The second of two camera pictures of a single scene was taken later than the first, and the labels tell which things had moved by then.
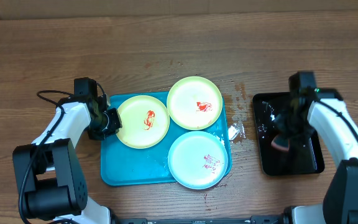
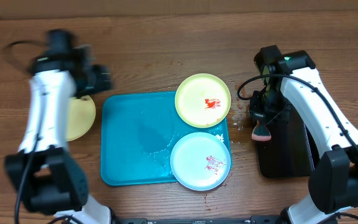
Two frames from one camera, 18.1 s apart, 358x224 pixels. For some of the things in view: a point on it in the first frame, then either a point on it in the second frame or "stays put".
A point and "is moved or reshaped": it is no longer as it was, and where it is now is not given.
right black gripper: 286,126 -> 260,113
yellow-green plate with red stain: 194,102 is moved or reshaped
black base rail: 276,219 stays put
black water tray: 280,154 stays put
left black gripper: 115,124 -> 99,81
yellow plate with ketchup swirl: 145,120 is moved or reshaped
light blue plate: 197,160 stays put
